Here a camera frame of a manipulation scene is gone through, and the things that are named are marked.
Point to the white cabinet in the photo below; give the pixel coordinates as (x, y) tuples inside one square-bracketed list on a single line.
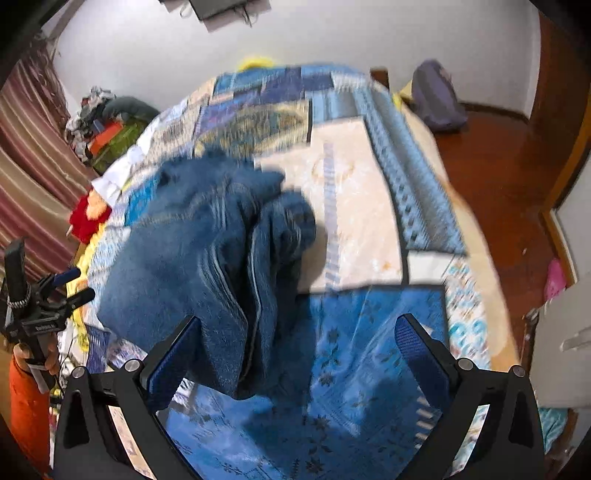
[(563, 369)]

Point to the purple grey bag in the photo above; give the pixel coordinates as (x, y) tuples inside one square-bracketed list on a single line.
[(436, 99)]

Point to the striped curtain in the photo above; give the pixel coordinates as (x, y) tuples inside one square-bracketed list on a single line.
[(27, 161)]

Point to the black wall television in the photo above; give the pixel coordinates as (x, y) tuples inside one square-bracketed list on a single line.
[(221, 7)]

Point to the red plush toy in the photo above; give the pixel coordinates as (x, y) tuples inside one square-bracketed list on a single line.
[(85, 226)]

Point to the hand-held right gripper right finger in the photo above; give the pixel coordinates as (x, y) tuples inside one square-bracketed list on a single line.
[(420, 360)]

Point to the wooden headboard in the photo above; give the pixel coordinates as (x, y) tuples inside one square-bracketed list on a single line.
[(381, 76)]

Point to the teal patterned cloth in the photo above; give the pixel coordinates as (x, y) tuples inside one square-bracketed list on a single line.
[(553, 429)]

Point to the blue denim jeans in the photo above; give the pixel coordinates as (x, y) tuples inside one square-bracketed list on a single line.
[(194, 258)]

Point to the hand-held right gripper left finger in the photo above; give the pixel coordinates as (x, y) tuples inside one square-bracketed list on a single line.
[(173, 360)]

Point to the bed with patchwork quilt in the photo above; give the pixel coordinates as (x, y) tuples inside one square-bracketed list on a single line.
[(360, 350)]

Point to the yellow soft toy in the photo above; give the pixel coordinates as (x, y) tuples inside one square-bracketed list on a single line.
[(256, 62)]

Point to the person's left hand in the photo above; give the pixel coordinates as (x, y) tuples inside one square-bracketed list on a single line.
[(23, 353)]

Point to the person's left forearm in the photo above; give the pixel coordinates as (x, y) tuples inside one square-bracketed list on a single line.
[(27, 415)]

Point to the pink plastic bag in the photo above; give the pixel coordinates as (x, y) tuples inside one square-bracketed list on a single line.
[(555, 279)]

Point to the white cloth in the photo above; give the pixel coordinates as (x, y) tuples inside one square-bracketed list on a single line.
[(115, 177)]

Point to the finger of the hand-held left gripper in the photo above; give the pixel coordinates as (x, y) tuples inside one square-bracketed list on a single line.
[(60, 279), (78, 299)]

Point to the pile of mixed clothes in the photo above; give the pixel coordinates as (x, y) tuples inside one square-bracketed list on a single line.
[(115, 134)]

